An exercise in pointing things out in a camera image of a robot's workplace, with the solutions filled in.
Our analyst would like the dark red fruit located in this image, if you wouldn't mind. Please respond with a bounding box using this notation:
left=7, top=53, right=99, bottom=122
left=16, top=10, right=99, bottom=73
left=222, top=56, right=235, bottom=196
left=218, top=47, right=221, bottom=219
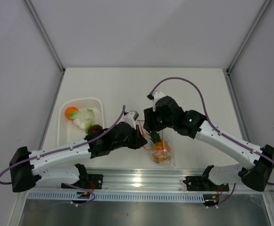
left=87, top=124, right=102, bottom=135

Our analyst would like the right aluminium frame post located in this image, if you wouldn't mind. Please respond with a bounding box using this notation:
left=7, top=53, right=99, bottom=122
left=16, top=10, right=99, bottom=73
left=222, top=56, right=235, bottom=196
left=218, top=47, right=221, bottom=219
left=226, top=0, right=274, bottom=74

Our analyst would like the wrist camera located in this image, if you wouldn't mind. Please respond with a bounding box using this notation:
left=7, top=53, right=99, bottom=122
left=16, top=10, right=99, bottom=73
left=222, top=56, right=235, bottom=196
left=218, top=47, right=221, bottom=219
left=147, top=91, right=166, bottom=112
left=123, top=111, right=139, bottom=129

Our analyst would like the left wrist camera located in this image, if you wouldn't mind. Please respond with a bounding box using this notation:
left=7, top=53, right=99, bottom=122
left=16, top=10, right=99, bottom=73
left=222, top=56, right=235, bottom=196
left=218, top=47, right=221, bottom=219
left=123, top=111, right=139, bottom=129

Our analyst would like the slotted grey cable duct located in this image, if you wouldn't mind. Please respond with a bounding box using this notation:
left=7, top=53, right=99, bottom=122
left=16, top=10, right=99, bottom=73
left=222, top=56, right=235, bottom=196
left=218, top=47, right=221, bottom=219
left=27, top=190, right=205, bottom=203

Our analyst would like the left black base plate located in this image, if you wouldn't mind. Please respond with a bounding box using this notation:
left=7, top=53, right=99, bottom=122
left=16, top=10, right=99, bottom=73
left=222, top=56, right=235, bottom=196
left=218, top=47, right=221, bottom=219
left=61, top=174, right=103, bottom=190

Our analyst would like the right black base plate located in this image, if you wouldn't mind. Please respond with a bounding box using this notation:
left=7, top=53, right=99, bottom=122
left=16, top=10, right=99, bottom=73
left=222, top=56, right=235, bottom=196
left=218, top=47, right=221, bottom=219
left=183, top=176, right=229, bottom=192

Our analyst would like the aluminium mounting rail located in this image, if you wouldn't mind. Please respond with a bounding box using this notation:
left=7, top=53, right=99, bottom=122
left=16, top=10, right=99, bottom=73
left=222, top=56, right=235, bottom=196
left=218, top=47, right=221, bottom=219
left=18, top=168, right=274, bottom=194

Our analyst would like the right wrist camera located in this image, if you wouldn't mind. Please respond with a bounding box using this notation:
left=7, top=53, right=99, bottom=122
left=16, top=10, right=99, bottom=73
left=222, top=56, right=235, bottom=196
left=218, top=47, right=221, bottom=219
left=147, top=91, right=166, bottom=112

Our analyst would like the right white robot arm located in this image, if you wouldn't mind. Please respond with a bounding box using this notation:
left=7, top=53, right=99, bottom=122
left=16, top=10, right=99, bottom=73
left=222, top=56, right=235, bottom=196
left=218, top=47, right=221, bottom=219
left=143, top=91, right=274, bottom=192

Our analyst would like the green white cabbage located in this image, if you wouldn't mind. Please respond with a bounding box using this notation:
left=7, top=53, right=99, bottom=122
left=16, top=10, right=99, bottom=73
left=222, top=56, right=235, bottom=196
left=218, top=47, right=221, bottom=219
left=72, top=109, right=95, bottom=133

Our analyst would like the white perforated plastic basket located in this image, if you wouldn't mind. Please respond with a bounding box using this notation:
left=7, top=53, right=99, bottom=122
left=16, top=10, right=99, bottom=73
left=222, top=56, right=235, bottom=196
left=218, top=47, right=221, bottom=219
left=56, top=97, right=104, bottom=146

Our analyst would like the aluminium frame post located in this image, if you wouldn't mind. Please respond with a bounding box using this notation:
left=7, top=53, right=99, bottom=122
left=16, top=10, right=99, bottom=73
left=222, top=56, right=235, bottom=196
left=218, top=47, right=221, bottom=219
left=226, top=0, right=274, bottom=74
left=22, top=0, right=65, bottom=74

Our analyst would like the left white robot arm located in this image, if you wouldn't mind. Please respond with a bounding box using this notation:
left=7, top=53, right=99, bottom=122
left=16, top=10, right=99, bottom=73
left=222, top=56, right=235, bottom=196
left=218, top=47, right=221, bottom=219
left=9, top=122, right=147, bottom=193

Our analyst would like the small orange pineapple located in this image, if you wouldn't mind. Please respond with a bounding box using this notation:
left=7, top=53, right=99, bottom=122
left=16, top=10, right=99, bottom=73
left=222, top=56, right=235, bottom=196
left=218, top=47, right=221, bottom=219
left=146, top=131, right=172, bottom=163

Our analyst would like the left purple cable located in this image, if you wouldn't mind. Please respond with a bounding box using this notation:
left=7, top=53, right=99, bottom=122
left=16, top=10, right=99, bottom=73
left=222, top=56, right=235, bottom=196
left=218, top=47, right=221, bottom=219
left=0, top=105, right=127, bottom=186

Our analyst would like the clear zip bag orange zipper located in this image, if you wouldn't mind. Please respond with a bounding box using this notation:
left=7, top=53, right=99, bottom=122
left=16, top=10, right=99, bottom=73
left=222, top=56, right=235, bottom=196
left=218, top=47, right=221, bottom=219
left=137, top=120, right=175, bottom=169

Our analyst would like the left aluminium frame post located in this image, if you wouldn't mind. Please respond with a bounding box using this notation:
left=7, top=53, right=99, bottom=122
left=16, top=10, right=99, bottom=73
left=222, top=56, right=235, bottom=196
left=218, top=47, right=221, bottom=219
left=22, top=0, right=65, bottom=74

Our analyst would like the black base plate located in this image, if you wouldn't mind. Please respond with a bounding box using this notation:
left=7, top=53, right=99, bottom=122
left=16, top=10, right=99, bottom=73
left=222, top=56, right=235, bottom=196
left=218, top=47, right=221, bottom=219
left=61, top=174, right=103, bottom=190
left=183, top=176, right=229, bottom=192

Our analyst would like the orange fruit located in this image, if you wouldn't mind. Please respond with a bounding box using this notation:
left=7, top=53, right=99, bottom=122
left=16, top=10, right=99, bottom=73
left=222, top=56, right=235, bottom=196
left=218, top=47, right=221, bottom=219
left=64, top=107, right=78, bottom=120

